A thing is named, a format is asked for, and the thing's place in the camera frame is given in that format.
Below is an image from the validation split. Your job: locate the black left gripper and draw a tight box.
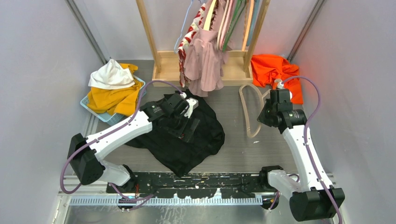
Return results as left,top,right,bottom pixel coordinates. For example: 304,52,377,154
164,112,199,143

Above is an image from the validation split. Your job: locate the cream hanger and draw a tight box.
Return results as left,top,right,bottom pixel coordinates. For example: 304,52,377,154
238,83,270,139

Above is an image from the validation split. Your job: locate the black garment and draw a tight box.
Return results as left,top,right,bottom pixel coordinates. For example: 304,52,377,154
125,90,226,178

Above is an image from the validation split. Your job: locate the pink pleated skirt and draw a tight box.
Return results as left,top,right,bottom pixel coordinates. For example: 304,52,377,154
184,0,234,97

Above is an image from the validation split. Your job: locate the light blue hanger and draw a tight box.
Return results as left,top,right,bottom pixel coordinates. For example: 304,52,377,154
173,0,194,54

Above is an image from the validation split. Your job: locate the red poppy print garment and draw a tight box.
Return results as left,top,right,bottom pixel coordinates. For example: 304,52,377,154
176,3,206,87

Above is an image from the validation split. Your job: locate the beige plastic hanger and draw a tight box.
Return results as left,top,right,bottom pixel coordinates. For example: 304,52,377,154
202,0,217,31

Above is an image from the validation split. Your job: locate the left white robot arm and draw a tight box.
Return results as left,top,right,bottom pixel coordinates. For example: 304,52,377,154
68,93,199,193

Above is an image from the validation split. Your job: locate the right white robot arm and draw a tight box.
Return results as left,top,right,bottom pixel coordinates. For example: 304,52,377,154
258,89,345,222

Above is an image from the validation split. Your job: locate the wooden hanger rack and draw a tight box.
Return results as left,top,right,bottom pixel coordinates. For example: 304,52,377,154
136,0,270,86

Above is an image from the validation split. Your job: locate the peach hanger on rack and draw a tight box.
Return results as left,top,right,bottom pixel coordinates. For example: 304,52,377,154
241,0,255,52

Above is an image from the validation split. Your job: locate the pink hanger on rack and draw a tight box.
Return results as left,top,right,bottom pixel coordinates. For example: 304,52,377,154
217,0,235,52

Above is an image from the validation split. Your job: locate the teal hanger on rack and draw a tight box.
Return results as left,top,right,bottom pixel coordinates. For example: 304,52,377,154
247,0,260,45

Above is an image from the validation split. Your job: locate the orange garment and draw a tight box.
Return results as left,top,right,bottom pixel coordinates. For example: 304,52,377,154
251,54,304,105

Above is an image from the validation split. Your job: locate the yellow garment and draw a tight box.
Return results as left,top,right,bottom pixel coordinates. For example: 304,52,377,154
87,59,144,117

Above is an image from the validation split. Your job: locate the blue plastic basket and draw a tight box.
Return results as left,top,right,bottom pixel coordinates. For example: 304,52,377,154
80,76,145,126

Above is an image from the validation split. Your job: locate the white garment in basket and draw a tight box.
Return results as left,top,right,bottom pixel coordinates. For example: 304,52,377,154
88,59,138,90

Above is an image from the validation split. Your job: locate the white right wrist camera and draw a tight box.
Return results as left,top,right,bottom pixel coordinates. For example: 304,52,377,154
274,78,284,89

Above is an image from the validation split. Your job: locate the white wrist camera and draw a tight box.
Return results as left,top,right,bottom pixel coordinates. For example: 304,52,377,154
180,92,198,118
274,78,284,89

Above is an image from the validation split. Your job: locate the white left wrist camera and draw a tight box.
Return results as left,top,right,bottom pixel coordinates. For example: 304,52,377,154
180,92,198,118

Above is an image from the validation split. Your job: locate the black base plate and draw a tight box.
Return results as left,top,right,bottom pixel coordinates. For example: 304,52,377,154
100,172,280,199

